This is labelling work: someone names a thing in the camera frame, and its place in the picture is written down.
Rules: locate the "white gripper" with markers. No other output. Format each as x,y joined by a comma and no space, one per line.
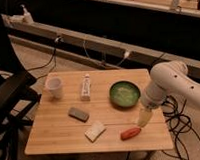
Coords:
144,117

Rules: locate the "red pepper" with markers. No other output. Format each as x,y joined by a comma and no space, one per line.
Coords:
130,133

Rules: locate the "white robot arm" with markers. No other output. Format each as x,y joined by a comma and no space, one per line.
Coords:
166,78

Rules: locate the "grey sponge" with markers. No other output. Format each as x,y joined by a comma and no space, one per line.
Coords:
78,114

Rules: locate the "green bowl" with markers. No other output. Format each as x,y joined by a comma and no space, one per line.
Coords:
124,94

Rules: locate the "wooden table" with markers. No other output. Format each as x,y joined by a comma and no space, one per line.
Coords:
54,131

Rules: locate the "white toothpaste tube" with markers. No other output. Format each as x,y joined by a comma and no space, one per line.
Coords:
85,90

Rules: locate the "long wooden beam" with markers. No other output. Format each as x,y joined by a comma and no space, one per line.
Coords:
100,44

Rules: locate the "white plastic cup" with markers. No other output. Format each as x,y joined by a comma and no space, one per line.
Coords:
54,86

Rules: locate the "black chair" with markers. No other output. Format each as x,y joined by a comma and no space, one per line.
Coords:
16,99

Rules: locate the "white spray bottle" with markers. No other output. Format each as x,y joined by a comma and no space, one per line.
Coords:
27,15

